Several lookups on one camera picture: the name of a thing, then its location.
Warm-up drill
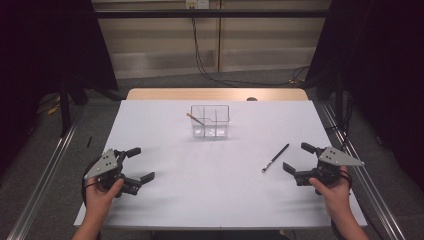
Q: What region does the clear acrylic organizer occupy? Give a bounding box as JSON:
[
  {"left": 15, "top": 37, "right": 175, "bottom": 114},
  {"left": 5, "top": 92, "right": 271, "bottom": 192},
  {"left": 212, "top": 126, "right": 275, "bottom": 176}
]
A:
[{"left": 190, "top": 104, "right": 231, "bottom": 139}]

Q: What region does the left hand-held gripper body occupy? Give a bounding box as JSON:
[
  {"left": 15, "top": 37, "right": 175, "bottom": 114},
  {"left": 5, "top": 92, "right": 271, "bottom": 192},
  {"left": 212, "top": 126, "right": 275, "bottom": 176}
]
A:
[{"left": 83, "top": 148, "right": 141, "bottom": 198}]

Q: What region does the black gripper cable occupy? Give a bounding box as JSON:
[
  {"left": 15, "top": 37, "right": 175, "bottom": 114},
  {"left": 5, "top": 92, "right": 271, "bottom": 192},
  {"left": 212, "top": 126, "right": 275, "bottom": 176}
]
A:
[
  {"left": 329, "top": 169, "right": 354, "bottom": 240},
  {"left": 81, "top": 155, "right": 104, "bottom": 208}
]

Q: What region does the black metal frame bar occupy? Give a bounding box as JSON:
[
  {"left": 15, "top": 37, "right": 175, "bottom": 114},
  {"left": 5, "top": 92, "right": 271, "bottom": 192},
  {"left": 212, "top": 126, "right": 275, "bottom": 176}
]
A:
[{"left": 94, "top": 9, "right": 331, "bottom": 19}]

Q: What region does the person's left hand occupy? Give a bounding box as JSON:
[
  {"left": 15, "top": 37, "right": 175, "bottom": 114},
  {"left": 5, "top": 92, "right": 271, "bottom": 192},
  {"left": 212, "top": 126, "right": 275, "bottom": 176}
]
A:
[{"left": 84, "top": 176, "right": 125, "bottom": 218}]

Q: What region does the black power cable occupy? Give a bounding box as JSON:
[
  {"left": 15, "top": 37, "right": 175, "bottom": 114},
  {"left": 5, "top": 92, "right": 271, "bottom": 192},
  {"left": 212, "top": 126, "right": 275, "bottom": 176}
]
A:
[{"left": 190, "top": 8, "right": 309, "bottom": 88}]

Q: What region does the person's right hand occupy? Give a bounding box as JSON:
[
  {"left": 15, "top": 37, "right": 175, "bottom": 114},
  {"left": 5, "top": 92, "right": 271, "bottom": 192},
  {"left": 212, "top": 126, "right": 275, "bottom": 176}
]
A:
[{"left": 308, "top": 176, "right": 353, "bottom": 221}]

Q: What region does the black makeup brush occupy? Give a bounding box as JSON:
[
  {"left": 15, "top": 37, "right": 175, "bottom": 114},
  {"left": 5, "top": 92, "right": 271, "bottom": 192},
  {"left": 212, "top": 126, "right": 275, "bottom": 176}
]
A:
[{"left": 261, "top": 143, "right": 290, "bottom": 174}]

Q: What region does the black stand post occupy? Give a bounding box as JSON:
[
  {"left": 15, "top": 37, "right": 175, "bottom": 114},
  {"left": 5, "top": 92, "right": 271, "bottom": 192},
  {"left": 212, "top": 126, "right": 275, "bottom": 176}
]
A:
[
  {"left": 58, "top": 76, "right": 73, "bottom": 138},
  {"left": 334, "top": 66, "right": 345, "bottom": 128}
]

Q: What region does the aluminium floor rail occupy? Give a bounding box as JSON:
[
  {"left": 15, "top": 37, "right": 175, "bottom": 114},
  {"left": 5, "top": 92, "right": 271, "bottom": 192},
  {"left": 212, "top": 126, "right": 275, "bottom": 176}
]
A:
[
  {"left": 6, "top": 109, "right": 84, "bottom": 240},
  {"left": 319, "top": 99, "right": 406, "bottom": 240}
]

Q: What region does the white table sheet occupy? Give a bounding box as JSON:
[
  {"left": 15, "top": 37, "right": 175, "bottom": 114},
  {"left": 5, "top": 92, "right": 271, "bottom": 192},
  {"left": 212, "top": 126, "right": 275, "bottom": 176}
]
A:
[{"left": 73, "top": 99, "right": 368, "bottom": 231}]

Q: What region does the black curtain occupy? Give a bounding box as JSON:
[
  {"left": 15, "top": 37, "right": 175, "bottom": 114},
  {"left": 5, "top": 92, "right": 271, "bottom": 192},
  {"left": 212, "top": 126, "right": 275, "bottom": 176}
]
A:
[
  {"left": 304, "top": 0, "right": 424, "bottom": 191},
  {"left": 0, "top": 0, "right": 119, "bottom": 174}
]

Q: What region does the thin black cable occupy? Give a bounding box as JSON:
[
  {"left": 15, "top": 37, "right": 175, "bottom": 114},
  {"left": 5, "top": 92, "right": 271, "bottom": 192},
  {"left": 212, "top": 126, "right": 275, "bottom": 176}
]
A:
[{"left": 324, "top": 96, "right": 354, "bottom": 158}]

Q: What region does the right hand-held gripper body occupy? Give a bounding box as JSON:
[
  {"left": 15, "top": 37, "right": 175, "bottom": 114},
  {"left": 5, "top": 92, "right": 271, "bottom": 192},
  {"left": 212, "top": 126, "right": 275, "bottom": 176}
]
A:
[{"left": 293, "top": 146, "right": 365, "bottom": 196}]

